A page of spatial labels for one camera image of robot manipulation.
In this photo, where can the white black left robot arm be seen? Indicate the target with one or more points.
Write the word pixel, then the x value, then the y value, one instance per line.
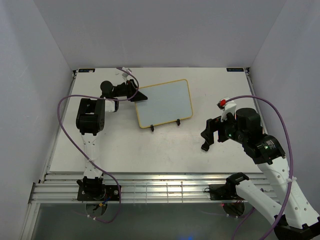
pixel 90 121

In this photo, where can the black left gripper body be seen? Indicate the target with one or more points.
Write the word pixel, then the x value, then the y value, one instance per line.
pixel 126 90

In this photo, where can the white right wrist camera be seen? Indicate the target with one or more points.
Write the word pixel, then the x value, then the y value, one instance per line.
pixel 228 107

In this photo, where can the yellow framed small whiteboard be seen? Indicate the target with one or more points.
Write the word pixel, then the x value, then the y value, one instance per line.
pixel 168 102

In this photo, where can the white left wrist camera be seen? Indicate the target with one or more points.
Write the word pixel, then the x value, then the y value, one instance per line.
pixel 126 73

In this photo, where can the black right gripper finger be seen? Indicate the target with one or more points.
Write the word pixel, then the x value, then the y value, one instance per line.
pixel 221 136
pixel 208 133

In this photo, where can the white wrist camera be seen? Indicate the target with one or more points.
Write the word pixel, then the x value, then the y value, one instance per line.
pixel 126 73
pixel 228 107

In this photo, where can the right blue corner label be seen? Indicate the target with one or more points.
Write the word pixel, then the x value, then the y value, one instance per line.
pixel 234 69

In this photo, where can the black wire whiteboard stand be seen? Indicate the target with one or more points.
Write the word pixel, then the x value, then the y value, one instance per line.
pixel 165 125

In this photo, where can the blue corner label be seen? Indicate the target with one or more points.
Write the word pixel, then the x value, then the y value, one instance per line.
pixel 86 70
pixel 234 69

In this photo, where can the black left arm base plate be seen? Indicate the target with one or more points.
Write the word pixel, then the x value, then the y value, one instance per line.
pixel 98 193

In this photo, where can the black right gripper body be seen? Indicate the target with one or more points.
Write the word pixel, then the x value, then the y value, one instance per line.
pixel 229 125

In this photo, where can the left blue corner label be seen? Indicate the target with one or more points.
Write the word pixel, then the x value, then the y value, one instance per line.
pixel 86 70

